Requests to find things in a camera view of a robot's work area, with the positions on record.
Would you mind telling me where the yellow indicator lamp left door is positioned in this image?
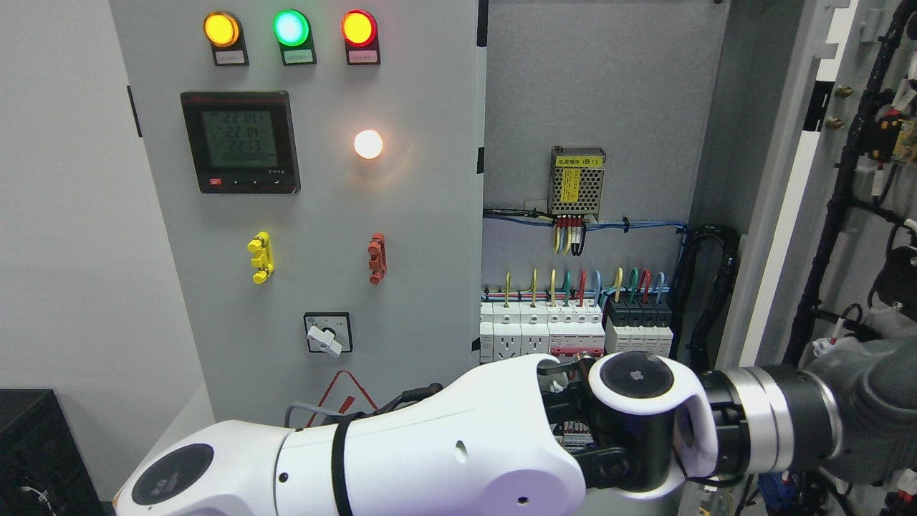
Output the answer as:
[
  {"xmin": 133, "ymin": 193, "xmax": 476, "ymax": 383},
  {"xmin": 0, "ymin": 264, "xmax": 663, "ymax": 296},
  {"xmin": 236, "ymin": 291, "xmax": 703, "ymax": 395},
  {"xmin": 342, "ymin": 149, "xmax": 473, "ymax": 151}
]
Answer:
[{"xmin": 203, "ymin": 11, "xmax": 249, "ymax": 66}]

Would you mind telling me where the white glowing indicator lamp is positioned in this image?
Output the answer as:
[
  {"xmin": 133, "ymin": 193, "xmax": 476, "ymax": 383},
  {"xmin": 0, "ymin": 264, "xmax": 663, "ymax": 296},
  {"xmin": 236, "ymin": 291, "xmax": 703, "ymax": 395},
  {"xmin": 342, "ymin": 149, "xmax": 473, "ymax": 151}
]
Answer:
[{"xmin": 353, "ymin": 128, "xmax": 384, "ymax": 160}]

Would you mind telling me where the red indicator lamp left door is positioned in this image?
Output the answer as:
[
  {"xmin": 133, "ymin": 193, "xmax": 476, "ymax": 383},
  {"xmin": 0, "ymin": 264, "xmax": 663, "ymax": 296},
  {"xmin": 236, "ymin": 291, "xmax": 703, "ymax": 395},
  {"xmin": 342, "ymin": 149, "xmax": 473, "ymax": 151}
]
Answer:
[{"xmin": 341, "ymin": 9, "xmax": 380, "ymax": 66}]

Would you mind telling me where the grey cabinet door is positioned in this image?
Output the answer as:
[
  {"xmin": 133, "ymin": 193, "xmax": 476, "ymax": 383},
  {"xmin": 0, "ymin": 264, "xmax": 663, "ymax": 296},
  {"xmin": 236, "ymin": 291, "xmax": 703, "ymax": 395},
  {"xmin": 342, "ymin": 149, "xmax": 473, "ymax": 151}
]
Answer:
[
  {"xmin": 716, "ymin": 0, "xmax": 917, "ymax": 516},
  {"xmin": 110, "ymin": 1, "xmax": 486, "ymax": 424}
]

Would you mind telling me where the black corrugated cable conduit right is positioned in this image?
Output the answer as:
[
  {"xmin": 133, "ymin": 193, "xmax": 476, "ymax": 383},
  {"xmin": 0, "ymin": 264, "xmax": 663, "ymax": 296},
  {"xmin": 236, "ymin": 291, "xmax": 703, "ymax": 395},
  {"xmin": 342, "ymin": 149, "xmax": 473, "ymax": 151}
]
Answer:
[{"xmin": 670, "ymin": 224, "xmax": 742, "ymax": 373}]

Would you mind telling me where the red electric hazard warning sticker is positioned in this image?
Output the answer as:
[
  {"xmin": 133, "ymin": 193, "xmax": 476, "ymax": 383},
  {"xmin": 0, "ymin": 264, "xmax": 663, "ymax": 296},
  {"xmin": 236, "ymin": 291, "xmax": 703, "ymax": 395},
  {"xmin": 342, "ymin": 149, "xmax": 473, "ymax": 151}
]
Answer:
[{"xmin": 312, "ymin": 370, "xmax": 379, "ymax": 414}]

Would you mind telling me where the yellow terminal post block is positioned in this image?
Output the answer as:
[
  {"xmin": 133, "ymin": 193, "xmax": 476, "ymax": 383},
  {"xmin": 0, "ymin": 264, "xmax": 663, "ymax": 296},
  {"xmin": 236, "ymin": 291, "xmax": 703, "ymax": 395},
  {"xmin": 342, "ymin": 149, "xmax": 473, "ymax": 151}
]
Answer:
[{"xmin": 248, "ymin": 231, "xmax": 274, "ymax": 285}]

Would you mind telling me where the white DIN rail socket row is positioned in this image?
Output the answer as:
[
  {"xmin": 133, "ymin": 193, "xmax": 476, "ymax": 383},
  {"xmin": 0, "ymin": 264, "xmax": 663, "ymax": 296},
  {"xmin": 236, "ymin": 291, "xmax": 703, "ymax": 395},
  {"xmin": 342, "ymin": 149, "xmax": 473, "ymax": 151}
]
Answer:
[{"xmin": 479, "ymin": 300, "xmax": 605, "ymax": 365}]

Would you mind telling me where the metal mesh power supply module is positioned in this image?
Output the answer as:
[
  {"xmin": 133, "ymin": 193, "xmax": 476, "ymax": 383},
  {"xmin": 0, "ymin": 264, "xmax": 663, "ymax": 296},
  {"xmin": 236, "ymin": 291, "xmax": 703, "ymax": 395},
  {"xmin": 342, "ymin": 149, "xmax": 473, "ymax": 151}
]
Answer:
[{"xmin": 547, "ymin": 145, "xmax": 607, "ymax": 216}]

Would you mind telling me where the black box at lower left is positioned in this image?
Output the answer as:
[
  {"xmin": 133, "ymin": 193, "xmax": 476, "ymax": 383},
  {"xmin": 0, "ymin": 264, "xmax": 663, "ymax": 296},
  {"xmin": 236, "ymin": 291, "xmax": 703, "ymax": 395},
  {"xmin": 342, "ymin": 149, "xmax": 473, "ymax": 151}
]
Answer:
[{"xmin": 1, "ymin": 389, "xmax": 105, "ymax": 515}]

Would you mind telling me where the green indicator lamp left door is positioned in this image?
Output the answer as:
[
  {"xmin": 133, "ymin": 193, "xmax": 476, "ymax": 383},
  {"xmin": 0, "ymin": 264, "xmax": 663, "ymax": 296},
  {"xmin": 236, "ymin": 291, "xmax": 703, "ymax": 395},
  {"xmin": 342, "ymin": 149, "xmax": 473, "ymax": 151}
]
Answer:
[{"xmin": 272, "ymin": 9, "xmax": 317, "ymax": 66}]

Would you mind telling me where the red terminal post block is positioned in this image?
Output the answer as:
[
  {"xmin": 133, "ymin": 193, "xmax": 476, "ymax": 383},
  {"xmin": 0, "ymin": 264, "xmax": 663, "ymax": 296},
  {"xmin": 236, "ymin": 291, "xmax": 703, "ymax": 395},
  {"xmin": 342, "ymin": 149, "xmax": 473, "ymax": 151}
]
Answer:
[{"xmin": 368, "ymin": 232, "xmax": 388, "ymax": 285}]

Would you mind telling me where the black white surge protector block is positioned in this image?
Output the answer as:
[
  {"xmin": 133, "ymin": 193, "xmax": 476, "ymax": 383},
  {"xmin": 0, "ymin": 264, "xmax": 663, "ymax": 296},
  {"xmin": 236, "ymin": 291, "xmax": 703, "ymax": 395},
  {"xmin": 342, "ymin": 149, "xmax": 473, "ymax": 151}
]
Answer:
[{"xmin": 603, "ymin": 296, "xmax": 673, "ymax": 357}]

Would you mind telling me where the black digital power meter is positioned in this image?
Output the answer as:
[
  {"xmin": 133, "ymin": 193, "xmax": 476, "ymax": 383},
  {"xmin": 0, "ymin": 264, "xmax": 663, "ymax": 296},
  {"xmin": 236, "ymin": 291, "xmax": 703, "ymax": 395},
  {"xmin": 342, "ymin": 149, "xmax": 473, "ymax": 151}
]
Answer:
[{"xmin": 181, "ymin": 90, "xmax": 300, "ymax": 195}]

